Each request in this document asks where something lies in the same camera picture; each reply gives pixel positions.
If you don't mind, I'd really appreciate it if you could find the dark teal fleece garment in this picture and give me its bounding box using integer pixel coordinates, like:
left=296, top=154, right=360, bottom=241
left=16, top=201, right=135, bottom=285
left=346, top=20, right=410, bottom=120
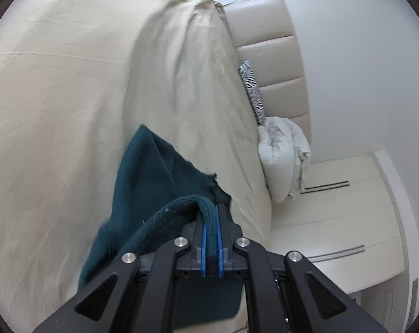
left=79, top=126, right=243, bottom=330

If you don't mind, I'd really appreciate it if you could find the white folded duvet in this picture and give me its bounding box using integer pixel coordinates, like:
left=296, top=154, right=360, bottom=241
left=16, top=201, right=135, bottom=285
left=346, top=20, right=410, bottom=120
left=258, top=117, right=311, bottom=204

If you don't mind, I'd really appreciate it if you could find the zebra print pillow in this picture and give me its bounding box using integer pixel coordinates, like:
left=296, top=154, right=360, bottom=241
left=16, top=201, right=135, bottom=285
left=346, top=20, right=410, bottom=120
left=238, top=59, right=265, bottom=125

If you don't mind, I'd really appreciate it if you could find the beige bed sheet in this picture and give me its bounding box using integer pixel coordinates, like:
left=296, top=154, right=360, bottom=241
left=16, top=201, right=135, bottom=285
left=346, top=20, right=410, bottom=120
left=0, top=0, right=271, bottom=332

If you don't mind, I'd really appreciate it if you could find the beige padded headboard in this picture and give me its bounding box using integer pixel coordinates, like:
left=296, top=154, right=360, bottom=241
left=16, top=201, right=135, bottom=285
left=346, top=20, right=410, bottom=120
left=224, top=0, right=311, bottom=139

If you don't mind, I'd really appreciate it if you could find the cream wardrobe with dark handles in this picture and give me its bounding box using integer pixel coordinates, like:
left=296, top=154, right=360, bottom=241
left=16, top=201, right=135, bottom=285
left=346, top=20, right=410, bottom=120
left=271, top=154, right=418, bottom=332

